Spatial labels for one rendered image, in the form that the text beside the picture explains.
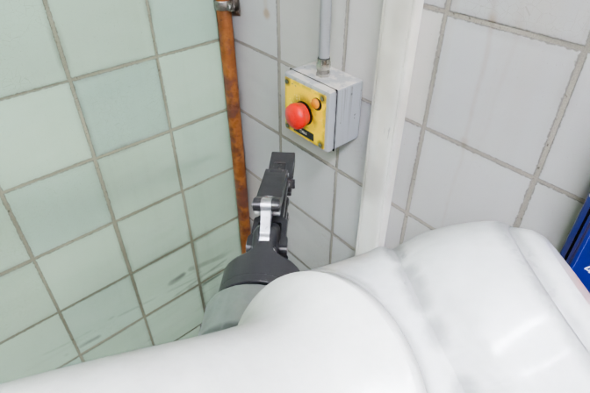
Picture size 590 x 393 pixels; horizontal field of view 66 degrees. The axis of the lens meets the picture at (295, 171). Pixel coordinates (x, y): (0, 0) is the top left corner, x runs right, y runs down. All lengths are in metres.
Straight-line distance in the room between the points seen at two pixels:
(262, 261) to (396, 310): 0.23
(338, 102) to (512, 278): 0.50
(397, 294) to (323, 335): 0.03
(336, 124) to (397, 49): 0.14
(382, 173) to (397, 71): 0.16
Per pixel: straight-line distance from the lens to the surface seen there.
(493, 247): 0.19
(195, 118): 0.95
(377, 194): 0.72
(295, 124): 0.66
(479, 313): 0.17
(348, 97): 0.66
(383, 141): 0.66
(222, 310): 0.36
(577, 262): 0.57
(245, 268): 0.39
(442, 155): 0.63
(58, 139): 0.85
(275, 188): 0.45
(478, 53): 0.56
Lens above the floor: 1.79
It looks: 36 degrees down
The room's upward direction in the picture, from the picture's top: straight up
